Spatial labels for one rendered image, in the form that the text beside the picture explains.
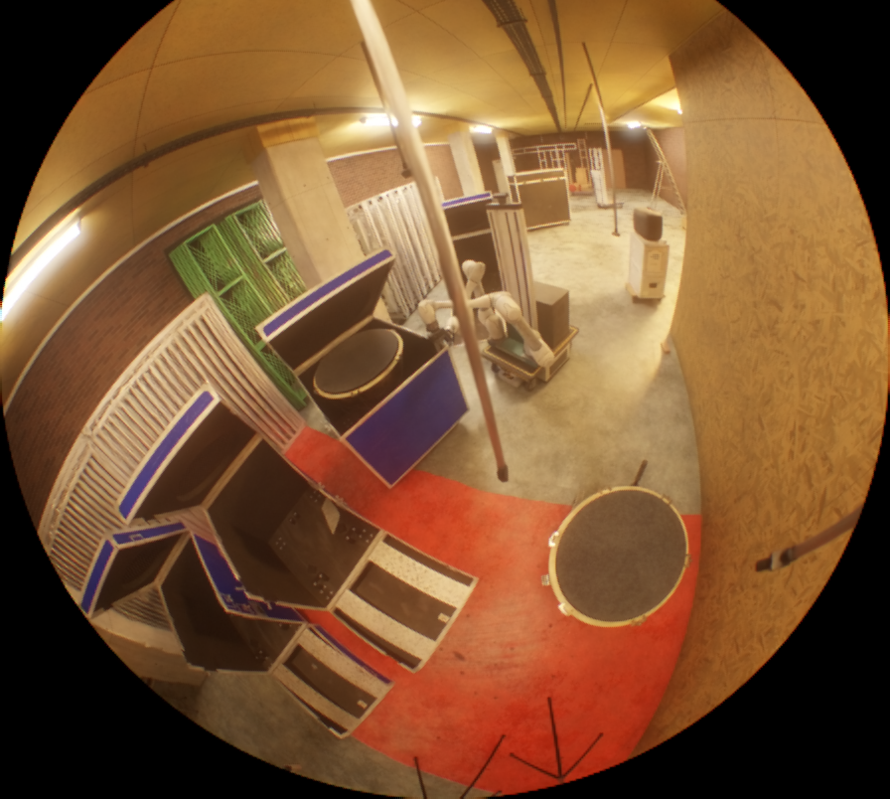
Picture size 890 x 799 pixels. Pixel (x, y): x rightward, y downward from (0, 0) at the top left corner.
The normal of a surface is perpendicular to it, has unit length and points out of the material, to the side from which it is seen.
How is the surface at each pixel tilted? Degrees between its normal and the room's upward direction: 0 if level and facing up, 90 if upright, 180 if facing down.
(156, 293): 90
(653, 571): 0
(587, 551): 0
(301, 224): 90
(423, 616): 1
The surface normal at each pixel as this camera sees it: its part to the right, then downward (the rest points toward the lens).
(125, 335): 0.88, 0.07
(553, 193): 0.10, 0.60
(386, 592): -0.24, -0.75
